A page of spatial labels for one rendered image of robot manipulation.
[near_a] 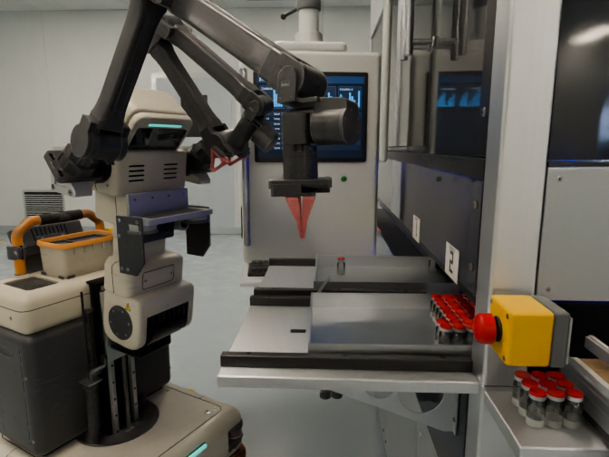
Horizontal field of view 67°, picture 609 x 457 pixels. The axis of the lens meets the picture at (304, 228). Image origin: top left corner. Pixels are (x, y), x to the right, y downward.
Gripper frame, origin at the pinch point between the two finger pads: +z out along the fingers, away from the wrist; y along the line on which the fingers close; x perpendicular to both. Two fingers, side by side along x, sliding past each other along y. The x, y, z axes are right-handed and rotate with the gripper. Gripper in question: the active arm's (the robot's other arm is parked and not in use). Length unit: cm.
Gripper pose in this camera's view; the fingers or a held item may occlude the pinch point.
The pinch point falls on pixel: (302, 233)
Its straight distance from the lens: 77.1
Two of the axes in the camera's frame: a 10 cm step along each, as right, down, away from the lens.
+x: 0.5, -1.7, 9.8
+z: 0.3, 9.8, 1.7
